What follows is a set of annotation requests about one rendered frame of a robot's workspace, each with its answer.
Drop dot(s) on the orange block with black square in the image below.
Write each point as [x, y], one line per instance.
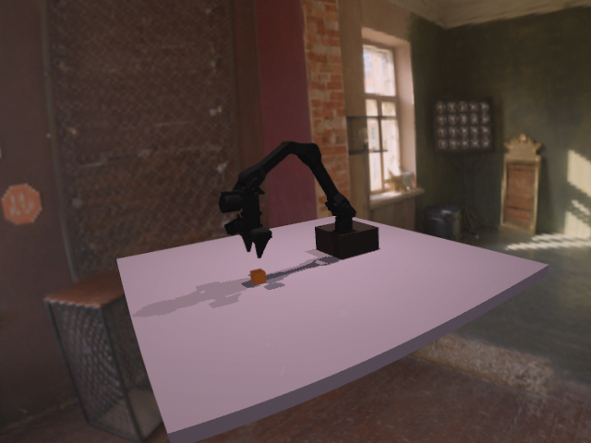
[258, 276]

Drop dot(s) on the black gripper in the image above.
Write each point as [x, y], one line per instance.
[254, 232]

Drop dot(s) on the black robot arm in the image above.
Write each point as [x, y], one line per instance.
[245, 194]

